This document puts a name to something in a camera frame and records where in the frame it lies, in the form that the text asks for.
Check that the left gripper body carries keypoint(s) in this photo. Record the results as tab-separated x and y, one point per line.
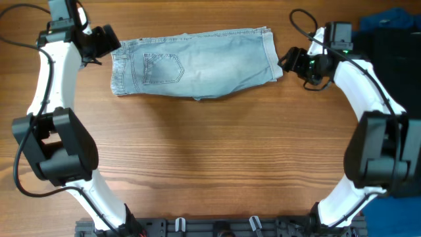
99	45

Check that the light blue denim shorts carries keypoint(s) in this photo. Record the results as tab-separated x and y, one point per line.
205	65

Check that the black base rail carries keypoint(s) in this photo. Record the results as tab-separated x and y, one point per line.
253	226

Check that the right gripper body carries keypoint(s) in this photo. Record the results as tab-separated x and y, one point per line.
306	66

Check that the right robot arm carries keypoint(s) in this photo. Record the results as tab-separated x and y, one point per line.
354	75

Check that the black t-shirt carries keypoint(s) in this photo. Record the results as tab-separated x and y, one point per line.
384	151

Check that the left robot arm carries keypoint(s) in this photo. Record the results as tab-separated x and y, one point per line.
53	140

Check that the dark blue garment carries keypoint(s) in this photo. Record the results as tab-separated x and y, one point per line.
391	214

